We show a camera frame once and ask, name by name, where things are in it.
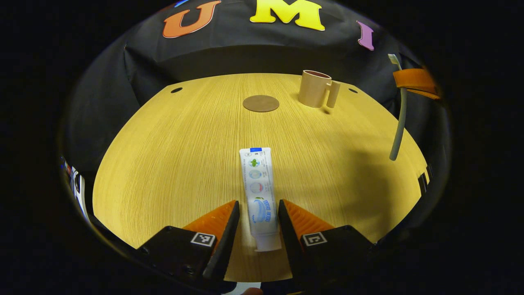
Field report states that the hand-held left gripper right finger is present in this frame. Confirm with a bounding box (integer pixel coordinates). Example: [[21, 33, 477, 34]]
[[278, 199, 376, 287]]

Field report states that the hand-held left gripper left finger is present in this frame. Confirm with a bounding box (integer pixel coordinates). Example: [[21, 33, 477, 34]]
[[136, 200, 241, 287]]

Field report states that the pale green toothbrush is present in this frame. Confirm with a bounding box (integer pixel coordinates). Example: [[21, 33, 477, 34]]
[[388, 54, 408, 161]]

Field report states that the white toothpaste tube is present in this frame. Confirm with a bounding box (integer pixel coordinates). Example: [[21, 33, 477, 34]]
[[239, 147, 282, 252]]

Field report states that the beige cup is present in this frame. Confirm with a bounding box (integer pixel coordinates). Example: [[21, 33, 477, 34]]
[[298, 70, 341, 109]]

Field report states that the round brown coaster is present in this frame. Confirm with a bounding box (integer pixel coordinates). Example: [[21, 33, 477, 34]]
[[243, 95, 280, 113]]

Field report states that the wooden desktop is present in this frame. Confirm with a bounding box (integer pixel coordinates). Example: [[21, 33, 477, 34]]
[[92, 73, 429, 283]]

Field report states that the black backdrop cloth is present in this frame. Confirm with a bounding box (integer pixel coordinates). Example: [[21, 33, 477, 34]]
[[61, 0, 443, 177]]

